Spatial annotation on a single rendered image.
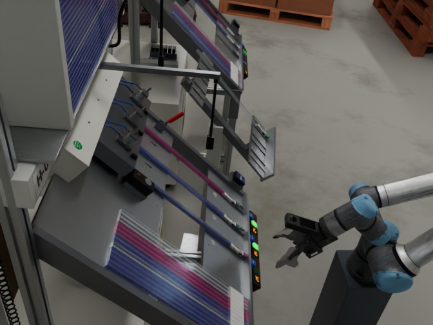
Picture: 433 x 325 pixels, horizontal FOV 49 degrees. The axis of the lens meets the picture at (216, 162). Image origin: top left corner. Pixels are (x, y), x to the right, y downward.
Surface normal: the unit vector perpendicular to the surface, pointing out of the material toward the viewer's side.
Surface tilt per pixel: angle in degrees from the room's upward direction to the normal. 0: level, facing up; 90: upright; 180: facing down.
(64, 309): 0
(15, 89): 90
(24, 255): 90
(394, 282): 96
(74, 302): 0
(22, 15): 90
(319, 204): 0
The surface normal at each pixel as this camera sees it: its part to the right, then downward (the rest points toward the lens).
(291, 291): 0.08, -0.78
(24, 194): -0.02, 0.62
